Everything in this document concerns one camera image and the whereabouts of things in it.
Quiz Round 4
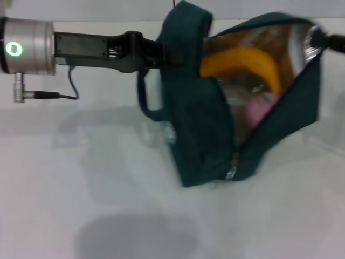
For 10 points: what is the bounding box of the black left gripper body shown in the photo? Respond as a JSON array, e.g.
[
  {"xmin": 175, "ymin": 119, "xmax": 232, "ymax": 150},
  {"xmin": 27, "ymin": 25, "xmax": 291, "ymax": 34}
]
[{"xmin": 53, "ymin": 31, "xmax": 146, "ymax": 74}]

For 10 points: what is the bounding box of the yellow banana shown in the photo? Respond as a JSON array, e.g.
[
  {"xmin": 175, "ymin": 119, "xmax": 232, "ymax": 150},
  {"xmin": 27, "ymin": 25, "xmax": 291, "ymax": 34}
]
[{"xmin": 201, "ymin": 47, "xmax": 282, "ymax": 94}]

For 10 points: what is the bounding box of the dark green insulated lunch bag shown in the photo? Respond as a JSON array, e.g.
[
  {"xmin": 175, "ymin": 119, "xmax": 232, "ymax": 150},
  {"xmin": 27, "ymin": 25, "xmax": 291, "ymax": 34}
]
[{"xmin": 137, "ymin": 0, "xmax": 328, "ymax": 188}]

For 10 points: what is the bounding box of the pink peach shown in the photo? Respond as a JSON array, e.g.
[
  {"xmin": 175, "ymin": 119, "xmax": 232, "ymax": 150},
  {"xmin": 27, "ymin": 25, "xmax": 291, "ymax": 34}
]
[{"xmin": 244, "ymin": 91, "xmax": 278, "ymax": 127}]

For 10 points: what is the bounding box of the black cable with silver plug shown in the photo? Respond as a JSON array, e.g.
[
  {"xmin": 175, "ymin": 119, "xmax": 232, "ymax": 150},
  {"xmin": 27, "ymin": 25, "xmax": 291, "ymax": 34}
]
[{"xmin": 13, "ymin": 66, "xmax": 79, "ymax": 103}]

